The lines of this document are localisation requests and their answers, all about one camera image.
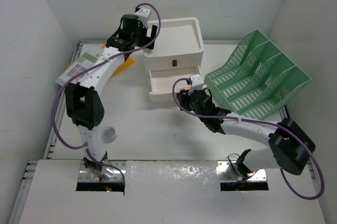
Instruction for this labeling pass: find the white drawer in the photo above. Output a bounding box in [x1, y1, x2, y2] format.
[150, 66, 200, 93]
[148, 92, 174, 102]
[143, 51, 203, 71]

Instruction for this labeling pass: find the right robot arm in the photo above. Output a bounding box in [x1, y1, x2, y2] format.
[176, 90, 316, 177]

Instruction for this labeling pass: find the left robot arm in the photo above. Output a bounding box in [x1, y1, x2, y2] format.
[65, 8, 157, 161]

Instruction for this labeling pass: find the yellow folder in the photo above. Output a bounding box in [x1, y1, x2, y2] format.
[64, 53, 134, 77]

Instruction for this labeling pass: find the white three-drawer organizer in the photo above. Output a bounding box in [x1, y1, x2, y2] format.
[143, 17, 204, 91]

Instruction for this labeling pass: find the white printed booklet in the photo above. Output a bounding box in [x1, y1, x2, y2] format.
[55, 45, 103, 86]

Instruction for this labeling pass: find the green file rack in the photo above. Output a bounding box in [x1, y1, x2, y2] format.
[205, 30, 311, 120]

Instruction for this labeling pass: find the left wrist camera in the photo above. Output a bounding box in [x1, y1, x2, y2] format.
[135, 7, 151, 26]

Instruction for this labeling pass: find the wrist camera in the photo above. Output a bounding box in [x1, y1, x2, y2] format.
[188, 74, 204, 95]
[135, 7, 151, 26]

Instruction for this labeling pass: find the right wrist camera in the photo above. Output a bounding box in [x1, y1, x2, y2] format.
[188, 74, 204, 95]

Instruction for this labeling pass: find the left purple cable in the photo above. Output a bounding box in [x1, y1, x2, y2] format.
[51, 3, 161, 182]

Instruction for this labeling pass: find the purple cable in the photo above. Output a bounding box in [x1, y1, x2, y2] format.
[51, 3, 161, 182]
[172, 77, 326, 200]

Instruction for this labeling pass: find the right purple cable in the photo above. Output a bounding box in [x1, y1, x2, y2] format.
[172, 77, 326, 200]

